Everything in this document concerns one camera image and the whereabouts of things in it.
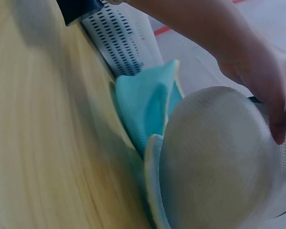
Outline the person's left hand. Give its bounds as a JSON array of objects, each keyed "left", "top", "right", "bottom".
[{"left": 216, "top": 32, "right": 286, "bottom": 146}]

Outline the mesh strainer with dark rim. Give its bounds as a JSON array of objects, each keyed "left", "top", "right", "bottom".
[{"left": 159, "top": 86, "right": 286, "bottom": 229}]

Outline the person's left forearm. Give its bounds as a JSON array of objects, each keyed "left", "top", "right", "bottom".
[{"left": 127, "top": 0, "right": 257, "bottom": 59}]

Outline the teal cloth with yellow edge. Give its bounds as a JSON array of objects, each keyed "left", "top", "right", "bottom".
[{"left": 115, "top": 59, "right": 185, "bottom": 229}]

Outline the metal grater with black handle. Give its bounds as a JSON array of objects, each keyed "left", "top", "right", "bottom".
[{"left": 56, "top": 0, "right": 164, "bottom": 77}]

